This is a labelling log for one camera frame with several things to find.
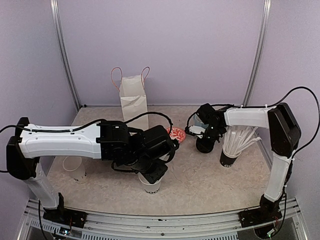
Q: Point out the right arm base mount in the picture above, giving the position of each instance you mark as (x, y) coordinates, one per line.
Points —
(256, 216)

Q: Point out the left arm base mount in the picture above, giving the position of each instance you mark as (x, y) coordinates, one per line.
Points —
(69, 217)

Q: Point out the white paper coffee cup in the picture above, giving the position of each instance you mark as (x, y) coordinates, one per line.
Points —
(149, 188)

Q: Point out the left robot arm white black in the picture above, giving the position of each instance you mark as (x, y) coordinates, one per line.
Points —
(106, 140)

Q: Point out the blue translucent plastic cup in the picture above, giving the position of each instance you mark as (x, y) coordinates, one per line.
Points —
(198, 122)

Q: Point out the aluminium corner post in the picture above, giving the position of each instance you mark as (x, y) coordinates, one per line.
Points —
(63, 53)
(258, 52)

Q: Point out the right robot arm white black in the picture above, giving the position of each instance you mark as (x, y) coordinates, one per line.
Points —
(284, 133)

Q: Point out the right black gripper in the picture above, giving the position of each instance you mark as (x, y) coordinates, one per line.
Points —
(203, 145)

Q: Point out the red patterned small bowl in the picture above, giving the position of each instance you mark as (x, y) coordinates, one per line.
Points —
(176, 133)

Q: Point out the white paper takeout bag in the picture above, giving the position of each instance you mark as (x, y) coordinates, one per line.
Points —
(133, 99)

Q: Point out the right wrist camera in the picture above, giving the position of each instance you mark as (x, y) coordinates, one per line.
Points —
(208, 115)

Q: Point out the black cup holding straws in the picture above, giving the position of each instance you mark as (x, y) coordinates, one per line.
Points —
(227, 160)

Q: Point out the right aluminium corner post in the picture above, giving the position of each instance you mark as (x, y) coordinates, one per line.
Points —
(258, 52)

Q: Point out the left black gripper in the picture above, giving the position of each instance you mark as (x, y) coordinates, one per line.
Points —
(155, 176)

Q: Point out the aluminium front rail frame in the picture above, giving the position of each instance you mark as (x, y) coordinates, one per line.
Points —
(228, 225)

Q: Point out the left aluminium corner post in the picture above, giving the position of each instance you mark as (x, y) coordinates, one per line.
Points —
(63, 53)

